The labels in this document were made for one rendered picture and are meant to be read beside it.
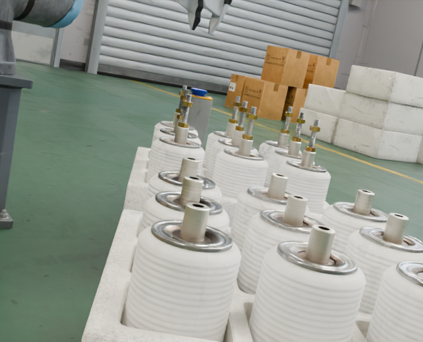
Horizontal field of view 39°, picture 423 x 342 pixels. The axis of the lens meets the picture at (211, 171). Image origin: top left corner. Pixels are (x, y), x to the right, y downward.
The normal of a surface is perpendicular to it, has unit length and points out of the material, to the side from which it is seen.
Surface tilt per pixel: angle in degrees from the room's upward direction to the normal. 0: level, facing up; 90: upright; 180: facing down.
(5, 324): 0
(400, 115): 90
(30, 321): 0
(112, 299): 0
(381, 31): 90
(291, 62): 90
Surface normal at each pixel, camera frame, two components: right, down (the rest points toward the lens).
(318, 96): -0.83, -0.07
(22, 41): 0.49, 0.25
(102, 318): 0.20, -0.96
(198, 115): 0.07, 0.20
